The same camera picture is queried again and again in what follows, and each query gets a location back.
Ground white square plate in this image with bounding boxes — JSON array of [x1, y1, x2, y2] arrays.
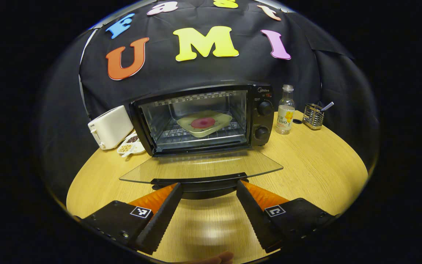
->
[[177, 110, 233, 138]]

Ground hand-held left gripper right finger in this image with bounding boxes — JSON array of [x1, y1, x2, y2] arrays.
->
[[236, 180, 338, 254]]

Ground black electric oven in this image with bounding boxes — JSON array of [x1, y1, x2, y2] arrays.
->
[[119, 84, 284, 200]]

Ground white seasoning dish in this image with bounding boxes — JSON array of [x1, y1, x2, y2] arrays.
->
[[117, 133, 146, 158]]

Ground pink meat slice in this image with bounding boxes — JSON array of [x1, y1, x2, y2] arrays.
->
[[191, 117, 216, 129]]

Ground white toaster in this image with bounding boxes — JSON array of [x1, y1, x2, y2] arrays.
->
[[88, 106, 134, 150]]

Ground clear glass bottle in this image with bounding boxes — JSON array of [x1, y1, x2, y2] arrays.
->
[[275, 84, 296, 135]]

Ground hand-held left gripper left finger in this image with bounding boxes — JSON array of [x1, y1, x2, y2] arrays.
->
[[81, 182, 184, 255]]

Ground wire mesh utensil holder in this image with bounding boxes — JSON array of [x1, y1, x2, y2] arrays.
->
[[303, 104, 324, 130]]

